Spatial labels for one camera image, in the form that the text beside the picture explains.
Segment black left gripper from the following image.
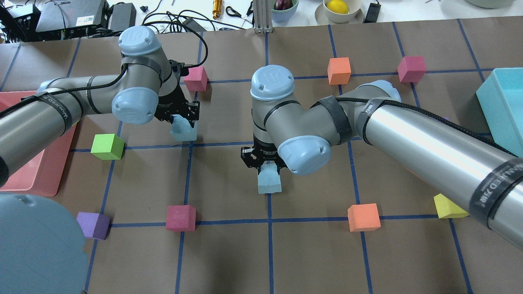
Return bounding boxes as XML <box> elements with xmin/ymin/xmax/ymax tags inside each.
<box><xmin>154</xmin><ymin>85</ymin><xmax>200</xmax><ymax>123</ymax></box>

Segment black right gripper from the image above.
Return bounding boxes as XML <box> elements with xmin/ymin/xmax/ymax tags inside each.
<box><xmin>240</xmin><ymin>141</ymin><xmax>288</xmax><ymax>175</ymax></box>

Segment light blue block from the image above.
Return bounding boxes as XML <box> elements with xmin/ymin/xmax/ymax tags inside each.
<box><xmin>170</xmin><ymin>115</ymin><xmax>198</xmax><ymax>142</ymax></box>
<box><xmin>257</xmin><ymin>163</ymin><xmax>282</xmax><ymax>194</ymax></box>

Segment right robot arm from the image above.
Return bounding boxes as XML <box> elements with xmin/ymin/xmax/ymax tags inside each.
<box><xmin>241</xmin><ymin>65</ymin><xmax>523</xmax><ymax>249</ymax></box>

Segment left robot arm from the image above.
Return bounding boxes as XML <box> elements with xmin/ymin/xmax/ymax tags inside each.
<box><xmin>0</xmin><ymin>26</ymin><xmax>200</xmax><ymax>294</ymax></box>

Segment pink block far left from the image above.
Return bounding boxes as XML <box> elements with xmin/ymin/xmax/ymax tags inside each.
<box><xmin>183</xmin><ymin>65</ymin><xmax>208</xmax><ymax>92</ymax></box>

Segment green block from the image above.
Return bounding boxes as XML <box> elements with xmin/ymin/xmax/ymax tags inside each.
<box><xmin>90</xmin><ymin>134</ymin><xmax>125</xmax><ymax>160</ymax></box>

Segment magenta block near left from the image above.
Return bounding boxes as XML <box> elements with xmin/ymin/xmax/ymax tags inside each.
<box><xmin>165</xmin><ymin>205</ymin><xmax>197</xmax><ymax>232</ymax></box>

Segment magenta block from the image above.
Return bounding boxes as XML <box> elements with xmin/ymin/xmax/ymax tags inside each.
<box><xmin>165</xmin><ymin>205</ymin><xmax>197</xmax><ymax>232</ymax></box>
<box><xmin>397</xmin><ymin>56</ymin><xmax>427</xmax><ymax>82</ymax></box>

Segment orange block near right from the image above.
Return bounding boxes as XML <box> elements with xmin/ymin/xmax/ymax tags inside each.
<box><xmin>347</xmin><ymin>203</ymin><xmax>381</xmax><ymax>232</ymax></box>

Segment orange block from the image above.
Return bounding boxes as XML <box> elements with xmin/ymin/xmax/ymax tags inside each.
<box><xmin>327</xmin><ymin>56</ymin><xmax>352</xmax><ymax>85</ymax></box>
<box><xmin>347</xmin><ymin>203</ymin><xmax>381</xmax><ymax>232</ymax></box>

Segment black power adapter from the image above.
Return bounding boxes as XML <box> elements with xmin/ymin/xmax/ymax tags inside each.
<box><xmin>108</xmin><ymin>2</ymin><xmax>136</xmax><ymax>32</ymax></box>

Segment orange block far right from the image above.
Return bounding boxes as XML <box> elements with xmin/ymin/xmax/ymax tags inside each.
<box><xmin>327</xmin><ymin>56</ymin><xmax>352</xmax><ymax>85</ymax></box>

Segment black scissors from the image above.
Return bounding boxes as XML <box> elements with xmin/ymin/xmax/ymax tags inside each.
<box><xmin>225</xmin><ymin>6</ymin><xmax>253</xmax><ymax>18</ymax></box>

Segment brass cylinder tool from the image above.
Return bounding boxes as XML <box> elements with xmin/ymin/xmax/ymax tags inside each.
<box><xmin>212</xmin><ymin>0</ymin><xmax>223</xmax><ymax>19</ymax></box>

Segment purple block near left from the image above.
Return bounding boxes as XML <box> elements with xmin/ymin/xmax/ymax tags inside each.
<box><xmin>76</xmin><ymin>212</ymin><xmax>111</xmax><ymax>240</ymax></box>

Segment blue bowl with fruit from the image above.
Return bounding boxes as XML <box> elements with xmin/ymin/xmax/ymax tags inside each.
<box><xmin>271</xmin><ymin>0</ymin><xmax>299</xmax><ymax>23</ymax></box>

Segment pink plastic bin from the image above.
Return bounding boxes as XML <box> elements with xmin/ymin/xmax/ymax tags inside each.
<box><xmin>1</xmin><ymin>93</ymin><xmax>83</xmax><ymax>197</ymax></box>

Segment black computer box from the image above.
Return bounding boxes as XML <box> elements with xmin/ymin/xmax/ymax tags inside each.
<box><xmin>36</xmin><ymin>0</ymin><xmax>110</xmax><ymax>33</ymax></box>

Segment bowl with lemon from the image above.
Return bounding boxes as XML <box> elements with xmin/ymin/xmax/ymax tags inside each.
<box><xmin>315</xmin><ymin>0</ymin><xmax>364</xmax><ymax>25</ymax></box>

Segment magenta block far right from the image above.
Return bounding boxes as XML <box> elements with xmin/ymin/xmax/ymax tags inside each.
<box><xmin>397</xmin><ymin>56</ymin><xmax>427</xmax><ymax>82</ymax></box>

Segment yellow block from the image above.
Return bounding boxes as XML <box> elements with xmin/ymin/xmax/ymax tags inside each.
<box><xmin>433</xmin><ymin>194</ymin><xmax>469</xmax><ymax>219</ymax></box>

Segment cyan plastic bin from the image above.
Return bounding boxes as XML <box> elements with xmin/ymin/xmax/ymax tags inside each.
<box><xmin>476</xmin><ymin>67</ymin><xmax>523</xmax><ymax>158</ymax></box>

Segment aluminium frame post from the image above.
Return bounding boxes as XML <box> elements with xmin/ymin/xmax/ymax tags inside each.
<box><xmin>253</xmin><ymin>0</ymin><xmax>273</xmax><ymax>33</ymax></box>

